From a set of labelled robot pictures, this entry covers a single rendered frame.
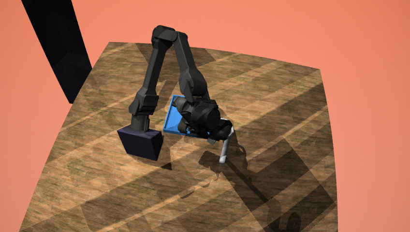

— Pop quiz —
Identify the blue tray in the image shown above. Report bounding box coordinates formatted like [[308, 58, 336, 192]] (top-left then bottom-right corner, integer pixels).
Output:
[[163, 95, 196, 137]]

